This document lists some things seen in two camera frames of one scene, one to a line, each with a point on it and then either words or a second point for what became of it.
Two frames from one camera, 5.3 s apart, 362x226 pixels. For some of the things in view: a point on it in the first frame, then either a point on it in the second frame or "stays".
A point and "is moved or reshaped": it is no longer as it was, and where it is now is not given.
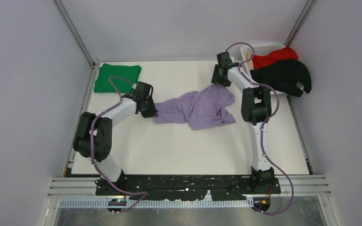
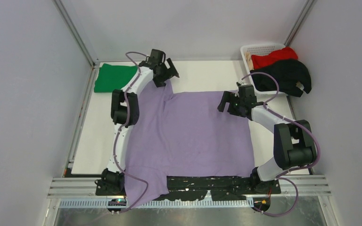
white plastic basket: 260,49 stays
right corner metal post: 305,12 stays
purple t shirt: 201,110 is moved or reshaped
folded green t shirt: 131,72 stays
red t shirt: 284,53 stays
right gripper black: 215,79 -> 230,97
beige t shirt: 248,55 stays
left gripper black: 152,113 -> 160,82
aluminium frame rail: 301,186 stays
